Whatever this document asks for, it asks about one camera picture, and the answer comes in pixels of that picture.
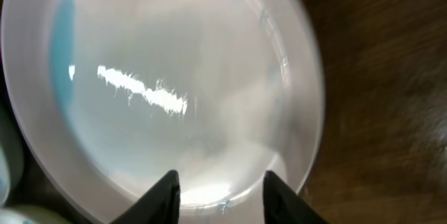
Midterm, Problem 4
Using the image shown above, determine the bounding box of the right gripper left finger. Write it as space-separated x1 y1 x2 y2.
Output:
111 170 181 224

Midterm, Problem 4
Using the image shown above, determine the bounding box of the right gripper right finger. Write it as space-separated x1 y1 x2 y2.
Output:
263 170 328 224

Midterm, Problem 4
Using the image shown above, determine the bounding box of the white plate back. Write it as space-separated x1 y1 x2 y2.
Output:
1 0 325 223

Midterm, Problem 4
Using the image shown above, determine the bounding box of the white plate stained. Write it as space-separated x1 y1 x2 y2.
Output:
0 105 24 206
1 205 71 224

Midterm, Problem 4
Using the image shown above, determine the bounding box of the white plate front stained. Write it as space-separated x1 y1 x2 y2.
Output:
0 105 24 206

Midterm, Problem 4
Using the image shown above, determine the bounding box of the dark brown serving tray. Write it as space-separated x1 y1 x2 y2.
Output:
0 77 95 224

